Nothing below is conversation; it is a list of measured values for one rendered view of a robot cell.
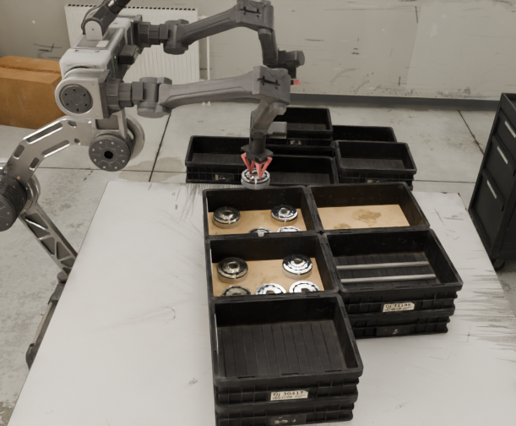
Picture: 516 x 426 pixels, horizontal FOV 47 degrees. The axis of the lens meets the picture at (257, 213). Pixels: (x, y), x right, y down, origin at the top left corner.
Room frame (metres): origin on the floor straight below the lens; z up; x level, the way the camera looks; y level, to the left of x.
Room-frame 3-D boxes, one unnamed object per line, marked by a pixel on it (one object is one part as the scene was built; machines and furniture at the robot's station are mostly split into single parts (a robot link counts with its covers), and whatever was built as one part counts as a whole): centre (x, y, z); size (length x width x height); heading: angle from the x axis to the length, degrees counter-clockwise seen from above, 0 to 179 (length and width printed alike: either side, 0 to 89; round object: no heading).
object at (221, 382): (1.15, -0.08, 0.92); 0.40 x 0.30 x 0.02; 98
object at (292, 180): (2.76, -0.22, 0.31); 0.40 x 0.30 x 0.34; 90
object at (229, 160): (2.75, 0.19, 0.37); 0.40 x 0.30 x 0.45; 90
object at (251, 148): (1.82, 0.01, 1.15); 0.10 x 0.07 x 0.07; 46
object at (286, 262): (1.54, -0.14, 0.86); 0.10 x 0.10 x 0.01
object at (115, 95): (1.56, 0.41, 1.45); 0.09 x 0.08 x 0.12; 0
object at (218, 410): (1.15, -0.08, 0.76); 0.40 x 0.30 x 0.12; 98
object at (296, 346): (1.15, -0.08, 0.87); 0.40 x 0.30 x 0.11; 98
